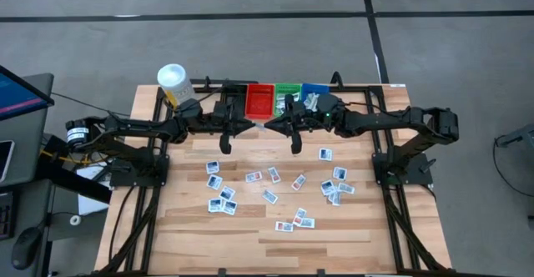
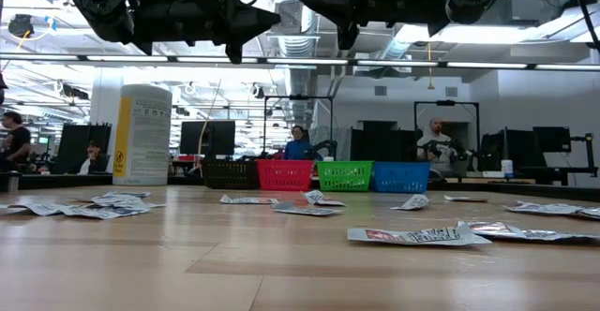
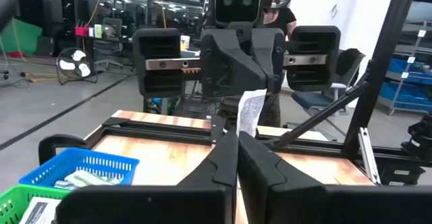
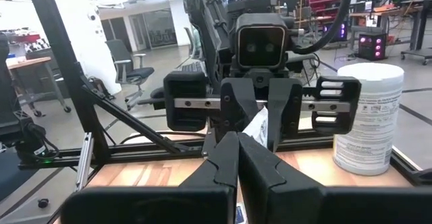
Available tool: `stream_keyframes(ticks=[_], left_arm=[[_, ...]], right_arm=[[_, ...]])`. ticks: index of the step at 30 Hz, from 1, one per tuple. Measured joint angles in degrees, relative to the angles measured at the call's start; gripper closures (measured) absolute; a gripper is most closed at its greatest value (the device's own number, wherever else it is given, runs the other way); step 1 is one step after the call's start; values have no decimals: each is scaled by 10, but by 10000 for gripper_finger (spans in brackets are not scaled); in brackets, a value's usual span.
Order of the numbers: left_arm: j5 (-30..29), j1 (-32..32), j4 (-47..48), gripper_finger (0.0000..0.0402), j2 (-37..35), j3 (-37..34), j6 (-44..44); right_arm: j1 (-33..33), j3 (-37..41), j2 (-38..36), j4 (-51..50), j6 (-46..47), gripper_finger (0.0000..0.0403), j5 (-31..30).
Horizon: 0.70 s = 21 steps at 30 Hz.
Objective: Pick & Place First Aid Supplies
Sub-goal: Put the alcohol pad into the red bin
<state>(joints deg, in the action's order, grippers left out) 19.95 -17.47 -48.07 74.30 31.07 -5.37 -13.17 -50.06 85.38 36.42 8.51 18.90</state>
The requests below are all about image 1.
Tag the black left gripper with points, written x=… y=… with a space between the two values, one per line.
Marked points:
x=225 y=127

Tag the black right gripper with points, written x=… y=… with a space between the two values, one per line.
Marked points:
x=297 y=127

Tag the white antiseptic towelette packet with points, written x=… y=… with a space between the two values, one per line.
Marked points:
x=280 y=109
x=283 y=98
x=294 y=97

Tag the green striped bandage packet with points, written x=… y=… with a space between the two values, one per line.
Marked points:
x=308 y=101
x=315 y=98

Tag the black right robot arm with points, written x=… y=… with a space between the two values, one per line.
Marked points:
x=375 y=120

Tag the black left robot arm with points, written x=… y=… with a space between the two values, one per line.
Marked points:
x=133 y=127

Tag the black plastic basket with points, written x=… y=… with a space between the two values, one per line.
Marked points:
x=240 y=97

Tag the red plastic basket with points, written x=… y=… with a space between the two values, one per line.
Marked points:
x=260 y=102

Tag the green plastic basket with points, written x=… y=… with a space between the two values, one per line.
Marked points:
x=288 y=88

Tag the blue plastic basket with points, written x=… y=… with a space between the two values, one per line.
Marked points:
x=315 y=87

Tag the white wipes canister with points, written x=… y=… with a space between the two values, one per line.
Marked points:
x=173 y=81

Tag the white table label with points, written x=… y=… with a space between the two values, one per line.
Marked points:
x=398 y=85

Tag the white paper sheet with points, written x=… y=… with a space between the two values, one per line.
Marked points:
x=89 y=202

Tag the black desk beam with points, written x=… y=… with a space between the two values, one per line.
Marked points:
x=75 y=181

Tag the white tape roll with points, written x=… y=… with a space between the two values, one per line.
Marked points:
x=72 y=220

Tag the computer monitor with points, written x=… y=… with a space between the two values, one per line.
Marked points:
x=16 y=95

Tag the black stand leg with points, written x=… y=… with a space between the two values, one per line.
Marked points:
x=517 y=137

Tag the black computer mouse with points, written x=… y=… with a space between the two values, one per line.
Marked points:
x=26 y=248

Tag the black keyboard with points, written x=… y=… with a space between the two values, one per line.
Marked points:
x=5 y=216

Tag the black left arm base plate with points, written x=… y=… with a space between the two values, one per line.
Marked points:
x=125 y=179

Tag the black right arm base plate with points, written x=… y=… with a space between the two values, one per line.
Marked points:
x=419 y=177

